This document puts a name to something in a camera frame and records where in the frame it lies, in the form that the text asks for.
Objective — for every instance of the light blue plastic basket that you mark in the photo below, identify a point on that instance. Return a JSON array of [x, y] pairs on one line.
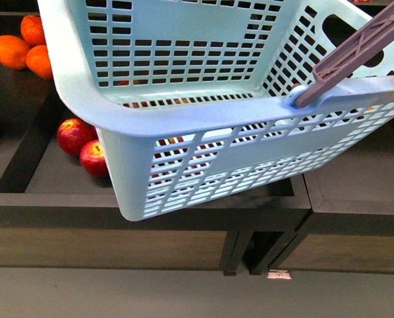
[[195, 100]]

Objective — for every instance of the red apple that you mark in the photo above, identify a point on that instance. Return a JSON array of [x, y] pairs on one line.
[[92, 159], [73, 135]]

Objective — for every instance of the black fruit display shelf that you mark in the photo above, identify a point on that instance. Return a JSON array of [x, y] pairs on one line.
[[52, 214]]

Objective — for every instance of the orange fruit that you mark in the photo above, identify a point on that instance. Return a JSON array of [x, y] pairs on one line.
[[13, 52], [38, 62], [32, 30]]

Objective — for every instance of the brown basket handle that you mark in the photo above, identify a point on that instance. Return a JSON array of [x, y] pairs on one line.
[[363, 45]]

